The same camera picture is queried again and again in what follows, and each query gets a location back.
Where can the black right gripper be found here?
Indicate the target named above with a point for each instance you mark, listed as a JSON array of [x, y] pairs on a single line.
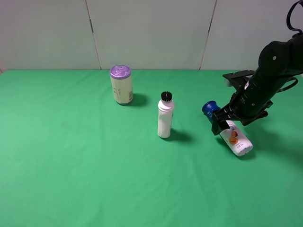
[[243, 110]]

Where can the blue white yogurt bottle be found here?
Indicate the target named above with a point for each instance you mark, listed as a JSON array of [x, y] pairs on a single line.
[[233, 136]]

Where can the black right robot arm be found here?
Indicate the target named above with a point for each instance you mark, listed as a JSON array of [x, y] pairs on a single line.
[[278, 65]]

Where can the white bottle black brush cap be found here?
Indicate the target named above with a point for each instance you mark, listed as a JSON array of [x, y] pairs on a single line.
[[165, 114]]

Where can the purple topped cylinder roll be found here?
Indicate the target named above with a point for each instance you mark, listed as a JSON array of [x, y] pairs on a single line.
[[121, 80]]

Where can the green table cloth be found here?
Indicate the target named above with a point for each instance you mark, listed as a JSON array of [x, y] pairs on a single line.
[[70, 156]]

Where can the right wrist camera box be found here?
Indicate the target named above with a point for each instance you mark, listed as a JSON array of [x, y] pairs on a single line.
[[238, 79]]

